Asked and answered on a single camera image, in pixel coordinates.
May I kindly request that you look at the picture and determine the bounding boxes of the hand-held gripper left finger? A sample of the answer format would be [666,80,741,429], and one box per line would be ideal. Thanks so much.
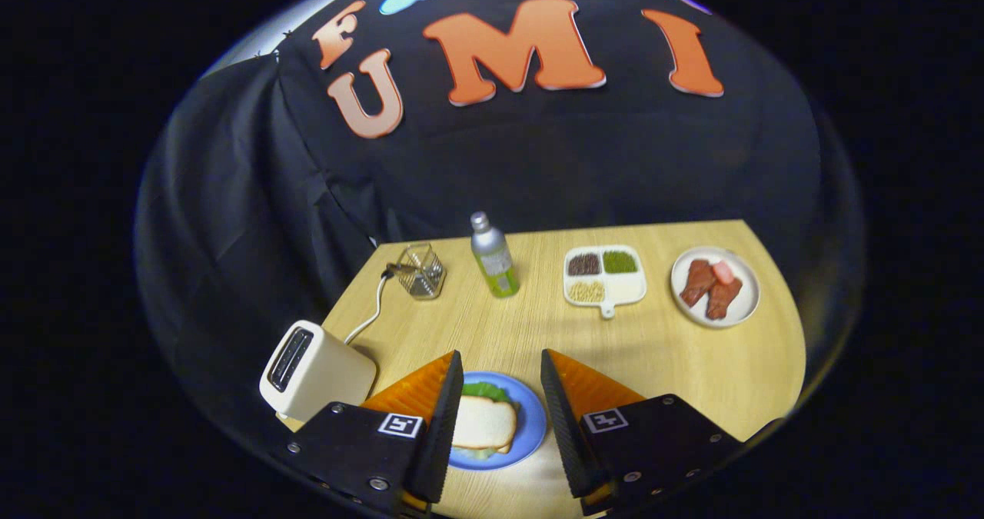
[284,350,466,516]

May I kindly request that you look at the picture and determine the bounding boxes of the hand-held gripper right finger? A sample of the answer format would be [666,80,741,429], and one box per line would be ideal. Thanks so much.
[540,348,745,516]

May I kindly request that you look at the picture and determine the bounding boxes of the toasted bread slice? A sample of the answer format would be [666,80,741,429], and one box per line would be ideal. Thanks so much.
[451,395,518,451]

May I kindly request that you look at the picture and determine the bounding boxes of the green lettuce leaf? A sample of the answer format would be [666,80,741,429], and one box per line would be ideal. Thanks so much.
[460,381,522,458]

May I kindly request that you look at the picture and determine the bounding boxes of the blue plate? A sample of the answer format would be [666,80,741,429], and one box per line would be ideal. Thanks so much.
[448,371,547,471]

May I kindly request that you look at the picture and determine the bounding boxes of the white toaster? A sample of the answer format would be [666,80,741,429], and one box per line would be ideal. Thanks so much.
[259,320,377,423]

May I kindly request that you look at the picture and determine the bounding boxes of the white divided dish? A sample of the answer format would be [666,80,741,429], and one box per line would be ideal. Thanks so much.
[563,245,648,320]

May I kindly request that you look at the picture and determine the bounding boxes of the green and silver bottle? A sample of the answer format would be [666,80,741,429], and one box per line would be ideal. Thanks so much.
[470,211,521,299]

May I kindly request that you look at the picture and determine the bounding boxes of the brown meat piece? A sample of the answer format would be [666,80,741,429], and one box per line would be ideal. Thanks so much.
[679,258,717,308]
[705,276,743,321]

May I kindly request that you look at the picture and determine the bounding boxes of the white oval plate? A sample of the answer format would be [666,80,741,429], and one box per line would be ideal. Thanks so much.
[670,246,762,329]

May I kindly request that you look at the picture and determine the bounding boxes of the white power cable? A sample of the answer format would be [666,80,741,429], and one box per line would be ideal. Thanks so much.
[344,269,393,345]

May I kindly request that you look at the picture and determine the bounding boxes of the metal wire basket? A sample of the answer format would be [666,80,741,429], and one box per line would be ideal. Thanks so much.
[396,243,447,301]

